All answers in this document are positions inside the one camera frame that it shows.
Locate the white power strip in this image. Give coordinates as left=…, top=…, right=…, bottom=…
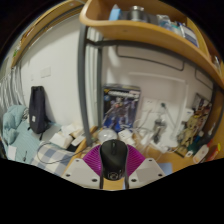
left=148, top=139, right=172, bottom=154

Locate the grey metal frame post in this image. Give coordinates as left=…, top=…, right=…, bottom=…
left=77, top=24, right=93, bottom=148

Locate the white tissue box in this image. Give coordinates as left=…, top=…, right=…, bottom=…
left=49, top=131, right=74, bottom=149

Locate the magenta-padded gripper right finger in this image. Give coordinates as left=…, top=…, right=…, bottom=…
left=125, top=144, right=167, bottom=190

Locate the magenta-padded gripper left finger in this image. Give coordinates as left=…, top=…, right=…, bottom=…
left=61, top=143, right=103, bottom=190

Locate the white carton box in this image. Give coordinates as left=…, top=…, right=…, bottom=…
left=181, top=108, right=194, bottom=124

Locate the robot model kit box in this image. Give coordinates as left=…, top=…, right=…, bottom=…
left=101, top=83, right=142, bottom=133

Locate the white desk lamp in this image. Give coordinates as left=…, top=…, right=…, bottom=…
left=159, top=101, right=183, bottom=149

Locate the blue plaid quilt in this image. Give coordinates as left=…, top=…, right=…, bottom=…
left=31, top=143, right=84, bottom=177

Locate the white wall socket panel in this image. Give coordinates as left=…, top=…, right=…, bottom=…
left=142, top=97, right=168, bottom=114

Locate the clear domed plastic container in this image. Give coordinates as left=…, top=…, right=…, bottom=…
left=97, top=129, right=118, bottom=146

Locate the black cable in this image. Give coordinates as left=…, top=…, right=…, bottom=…
left=36, top=141, right=81, bottom=164

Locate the white charger block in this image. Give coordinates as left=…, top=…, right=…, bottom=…
left=118, top=128, right=134, bottom=145

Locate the teal blanket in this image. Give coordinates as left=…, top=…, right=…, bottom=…
left=2, top=104, right=31, bottom=144

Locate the wooden shelf unit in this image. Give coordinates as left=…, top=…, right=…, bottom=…
left=78, top=0, right=224, bottom=89

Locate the metal cup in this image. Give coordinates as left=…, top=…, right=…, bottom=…
left=153, top=118, right=167, bottom=138

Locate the black hanging bag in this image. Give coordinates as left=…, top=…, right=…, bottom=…
left=28, top=85, right=50, bottom=135

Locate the black computer mouse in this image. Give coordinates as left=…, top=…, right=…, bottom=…
left=98, top=139, right=129, bottom=182

